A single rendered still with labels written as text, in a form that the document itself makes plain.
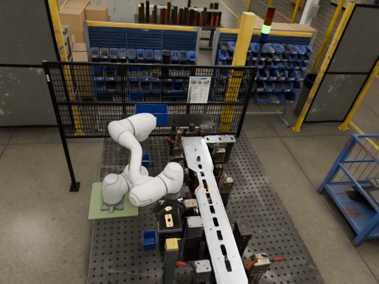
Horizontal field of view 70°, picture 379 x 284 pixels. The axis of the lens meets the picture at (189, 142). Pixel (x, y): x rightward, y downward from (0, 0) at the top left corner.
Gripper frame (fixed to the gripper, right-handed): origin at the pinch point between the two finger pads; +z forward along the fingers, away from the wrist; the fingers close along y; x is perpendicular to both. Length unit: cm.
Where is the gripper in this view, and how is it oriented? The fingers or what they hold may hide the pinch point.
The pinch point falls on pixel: (168, 216)
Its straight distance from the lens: 166.2
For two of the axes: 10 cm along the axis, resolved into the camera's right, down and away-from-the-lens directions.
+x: -2.1, -6.3, 7.5
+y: 9.7, -0.5, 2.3
